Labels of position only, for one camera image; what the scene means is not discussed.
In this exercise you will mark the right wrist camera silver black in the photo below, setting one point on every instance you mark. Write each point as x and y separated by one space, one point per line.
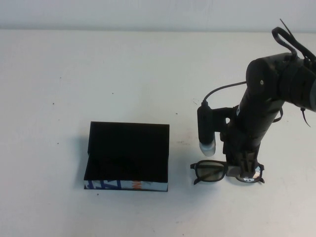
205 128

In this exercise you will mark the short dangling black zip tie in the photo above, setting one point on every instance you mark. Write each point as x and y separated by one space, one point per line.
304 117

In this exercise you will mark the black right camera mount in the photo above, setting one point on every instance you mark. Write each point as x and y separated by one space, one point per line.
221 116

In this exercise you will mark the long black zip tie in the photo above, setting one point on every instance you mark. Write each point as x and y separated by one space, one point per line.
286 27

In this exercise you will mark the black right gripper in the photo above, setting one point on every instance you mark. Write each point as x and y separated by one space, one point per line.
247 123

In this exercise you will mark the black framed glasses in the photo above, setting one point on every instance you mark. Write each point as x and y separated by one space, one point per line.
209 170

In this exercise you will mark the black glasses case printed side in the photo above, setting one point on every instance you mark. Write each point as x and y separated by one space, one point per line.
123 148

